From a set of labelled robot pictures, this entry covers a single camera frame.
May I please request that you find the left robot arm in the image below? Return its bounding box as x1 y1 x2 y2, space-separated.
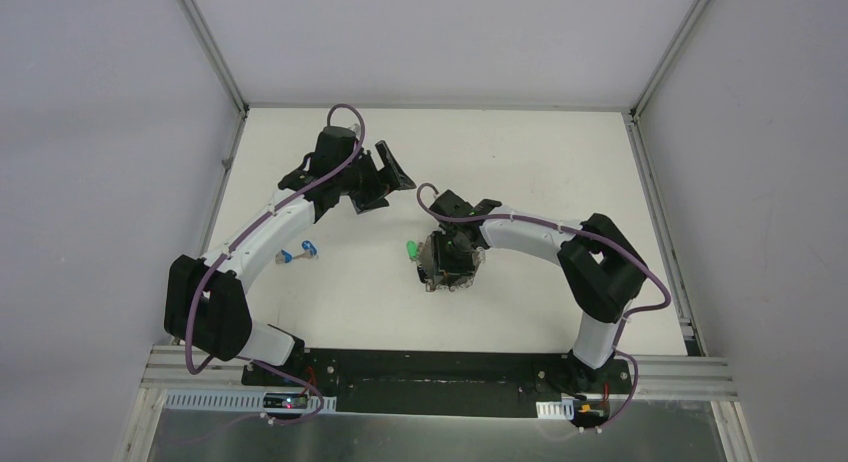
163 125 416 387

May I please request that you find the white cable duct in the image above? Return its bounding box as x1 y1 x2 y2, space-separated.
535 399 575 421
164 390 337 415

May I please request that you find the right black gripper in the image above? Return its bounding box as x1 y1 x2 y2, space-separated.
431 229 477 287

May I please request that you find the round metal keyring disc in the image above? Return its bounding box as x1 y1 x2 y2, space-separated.
414 231 485 292

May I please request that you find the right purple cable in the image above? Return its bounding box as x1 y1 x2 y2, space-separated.
415 183 672 374

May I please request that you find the right white cable duct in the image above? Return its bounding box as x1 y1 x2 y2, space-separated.
535 399 575 421

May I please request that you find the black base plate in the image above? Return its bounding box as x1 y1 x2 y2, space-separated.
241 348 632 419

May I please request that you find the green key tag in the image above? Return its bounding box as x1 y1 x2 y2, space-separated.
405 241 418 260

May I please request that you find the blue tagged key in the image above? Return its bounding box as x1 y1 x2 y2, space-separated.
301 240 318 259
275 250 295 264

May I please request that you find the left white cable duct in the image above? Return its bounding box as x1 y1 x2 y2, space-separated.
164 390 337 415

